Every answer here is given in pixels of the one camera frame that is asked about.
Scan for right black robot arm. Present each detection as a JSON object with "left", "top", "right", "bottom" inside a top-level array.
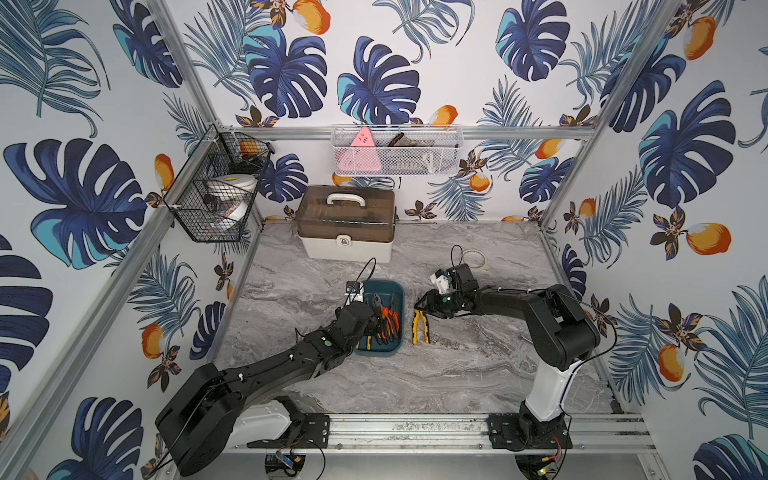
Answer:
[{"left": 414, "top": 264, "right": 600, "bottom": 452}]

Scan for yellow black combination pliers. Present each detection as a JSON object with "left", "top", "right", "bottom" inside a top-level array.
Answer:
[{"left": 411, "top": 309, "right": 431, "bottom": 346}]

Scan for white brown toolbox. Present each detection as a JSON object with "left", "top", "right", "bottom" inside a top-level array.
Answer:
[{"left": 295, "top": 185, "right": 395, "bottom": 264}]

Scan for white bowl in basket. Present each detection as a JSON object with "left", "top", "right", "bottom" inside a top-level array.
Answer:
[{"left": 203, "top": 174, "right": 257, "bottom": 228}]

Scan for white mesh wall basket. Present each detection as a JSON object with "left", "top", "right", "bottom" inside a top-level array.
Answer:
[{"left": 330, "top": 125, "right": 464, "bottom": 177}]

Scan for teal plastic storage tray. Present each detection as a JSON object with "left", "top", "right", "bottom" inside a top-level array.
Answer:
[{"left": 347, "top": 279, "right": 405, "bottom": 357}]

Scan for small yellow black pliers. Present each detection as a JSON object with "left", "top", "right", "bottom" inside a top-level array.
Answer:
[{"left": 356, "top": 336, "right": 374, "bottom": 351}]

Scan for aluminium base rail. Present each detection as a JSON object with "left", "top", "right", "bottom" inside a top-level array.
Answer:
[{"left": 224, "top": 406, "right": 656, "bottom": 455}]

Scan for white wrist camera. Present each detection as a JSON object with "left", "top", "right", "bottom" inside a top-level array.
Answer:
[
  {"left": 344, "top": 281, "right": 364, "bottom": 305},
  {"left": 429, "top": 270, "right": 454, "bottom": 295}
]

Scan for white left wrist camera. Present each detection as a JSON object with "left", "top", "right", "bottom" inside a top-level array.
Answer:
[{"left": 344, "top": 281, "right": 364, "bottom": 305}]

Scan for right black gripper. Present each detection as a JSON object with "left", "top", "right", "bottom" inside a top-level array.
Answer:
[{"left": 413, "top": 290, "right": 462, "bottom": 317}]

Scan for pink triangle card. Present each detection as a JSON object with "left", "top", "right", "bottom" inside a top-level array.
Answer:
[{"left": 337, "top": 127, "right": 382, "bottom": 175}]

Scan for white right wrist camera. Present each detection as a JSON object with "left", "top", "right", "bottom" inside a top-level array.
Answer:
[{"left": 429, "top": 270, "right": 454, "bottom": 295}]

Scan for masking tape roll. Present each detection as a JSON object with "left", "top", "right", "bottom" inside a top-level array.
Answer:
[{"left": 461, "top": 248, "right": 487, "bottom": 269}]

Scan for black wire basket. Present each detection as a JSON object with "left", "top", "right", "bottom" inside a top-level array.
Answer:
[{"left": 163, "top": 125, "right": 275, "bottom": 244}]

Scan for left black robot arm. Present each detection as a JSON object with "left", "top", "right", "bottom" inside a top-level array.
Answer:
[{"left": 155, "top": 301, "right": 379, "bottom": 477}]

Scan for orange long nose pliers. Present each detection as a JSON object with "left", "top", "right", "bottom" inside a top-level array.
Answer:
[{"left": 372, "top": 294, "right": 400, "bottom": 345}]

